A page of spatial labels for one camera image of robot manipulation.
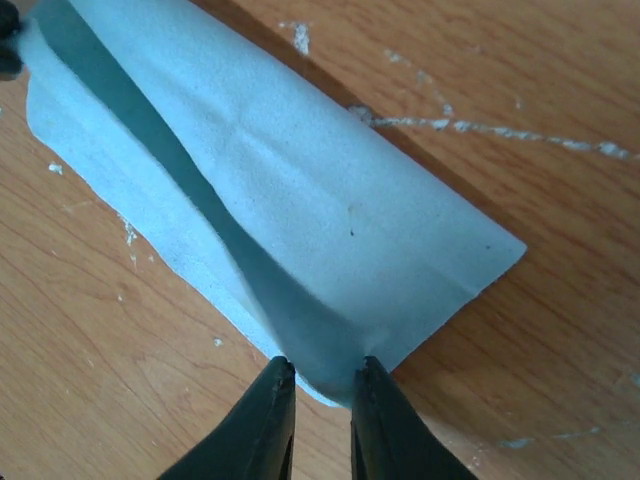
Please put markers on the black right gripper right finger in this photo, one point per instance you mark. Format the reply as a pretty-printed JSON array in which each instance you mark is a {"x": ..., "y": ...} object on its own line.
[{"x": 389, "y": 440}]

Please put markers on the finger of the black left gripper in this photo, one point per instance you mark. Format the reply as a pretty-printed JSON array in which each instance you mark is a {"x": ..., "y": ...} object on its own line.
[{"x": 10, "y": 27}]

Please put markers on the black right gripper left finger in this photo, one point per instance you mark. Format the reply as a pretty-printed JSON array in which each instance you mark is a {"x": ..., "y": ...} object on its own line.
[{"x": 256, "y": 438}]

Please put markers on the light blue cleaning cloth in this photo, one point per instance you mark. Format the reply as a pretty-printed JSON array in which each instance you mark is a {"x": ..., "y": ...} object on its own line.
[{"x": 317, "y": 238}]

